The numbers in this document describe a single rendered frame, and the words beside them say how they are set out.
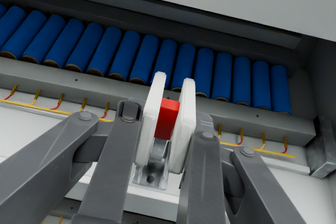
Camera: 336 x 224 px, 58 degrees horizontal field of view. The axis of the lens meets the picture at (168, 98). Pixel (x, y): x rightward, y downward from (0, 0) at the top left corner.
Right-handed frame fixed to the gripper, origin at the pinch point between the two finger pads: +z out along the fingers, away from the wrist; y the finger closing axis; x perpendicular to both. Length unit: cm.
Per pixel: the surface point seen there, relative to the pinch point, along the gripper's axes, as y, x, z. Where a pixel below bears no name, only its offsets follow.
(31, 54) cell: -13.2, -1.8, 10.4
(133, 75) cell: -3.7, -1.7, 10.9
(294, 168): 12.2, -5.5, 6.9
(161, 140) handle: 0.1, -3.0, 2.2
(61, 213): -9.3, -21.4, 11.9
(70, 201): -8.7, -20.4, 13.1
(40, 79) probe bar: -11.1, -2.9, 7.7
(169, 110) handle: 0.0, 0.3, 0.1
